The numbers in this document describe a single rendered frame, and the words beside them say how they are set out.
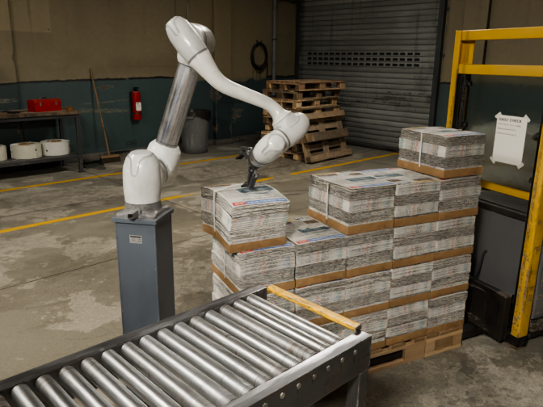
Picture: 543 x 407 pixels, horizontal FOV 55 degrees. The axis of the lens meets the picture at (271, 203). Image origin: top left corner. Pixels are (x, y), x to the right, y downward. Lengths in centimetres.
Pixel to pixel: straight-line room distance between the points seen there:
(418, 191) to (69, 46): 700
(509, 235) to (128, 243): 231
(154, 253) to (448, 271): 167
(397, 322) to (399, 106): 738
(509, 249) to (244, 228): 187
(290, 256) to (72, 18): 707
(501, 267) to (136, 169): 238
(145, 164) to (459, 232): 177
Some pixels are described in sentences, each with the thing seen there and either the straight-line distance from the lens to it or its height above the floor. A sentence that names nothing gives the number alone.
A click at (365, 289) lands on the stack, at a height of 52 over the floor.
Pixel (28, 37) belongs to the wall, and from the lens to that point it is 874.
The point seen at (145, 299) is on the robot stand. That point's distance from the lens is 243.
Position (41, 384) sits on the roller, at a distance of 165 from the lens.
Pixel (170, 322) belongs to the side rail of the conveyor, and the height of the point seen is 80.
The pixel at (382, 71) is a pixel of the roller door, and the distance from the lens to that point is 1025.
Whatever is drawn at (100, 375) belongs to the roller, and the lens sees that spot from 163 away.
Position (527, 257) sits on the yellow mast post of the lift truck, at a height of 60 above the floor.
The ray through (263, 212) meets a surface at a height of 101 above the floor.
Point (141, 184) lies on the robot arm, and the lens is 227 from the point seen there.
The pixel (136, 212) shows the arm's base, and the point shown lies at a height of 103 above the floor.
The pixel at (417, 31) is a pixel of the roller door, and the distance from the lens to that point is 989.
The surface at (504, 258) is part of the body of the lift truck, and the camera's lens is 362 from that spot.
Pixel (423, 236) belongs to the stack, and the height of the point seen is 76.
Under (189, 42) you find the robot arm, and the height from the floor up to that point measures 172.
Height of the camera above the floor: 167
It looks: 16 degrees down
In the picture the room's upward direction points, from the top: 1 degrees clockwise
